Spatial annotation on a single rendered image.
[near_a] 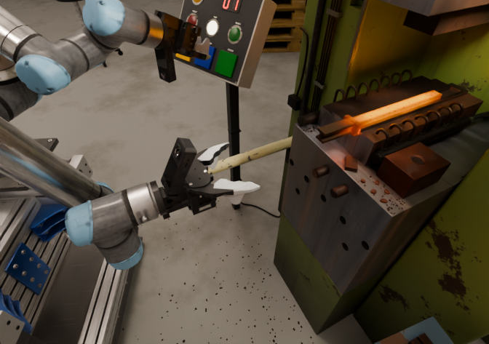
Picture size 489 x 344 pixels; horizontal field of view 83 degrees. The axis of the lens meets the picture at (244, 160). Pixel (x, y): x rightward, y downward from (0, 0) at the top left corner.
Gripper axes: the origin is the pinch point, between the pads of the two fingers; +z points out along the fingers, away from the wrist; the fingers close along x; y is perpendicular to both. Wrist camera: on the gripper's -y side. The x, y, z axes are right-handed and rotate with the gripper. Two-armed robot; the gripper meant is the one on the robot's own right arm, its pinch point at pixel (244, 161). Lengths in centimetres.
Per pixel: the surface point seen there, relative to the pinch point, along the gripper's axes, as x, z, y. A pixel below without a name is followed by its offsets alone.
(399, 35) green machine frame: -18, 62, -11
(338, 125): 0.2, 25.4, -1.3
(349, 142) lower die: 0.9, 30.7, 5.5
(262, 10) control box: -42, 27, -16
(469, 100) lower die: 6, 70, 1
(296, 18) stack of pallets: -244, 189, 62
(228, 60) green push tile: -43.3, 15.5, -2.3
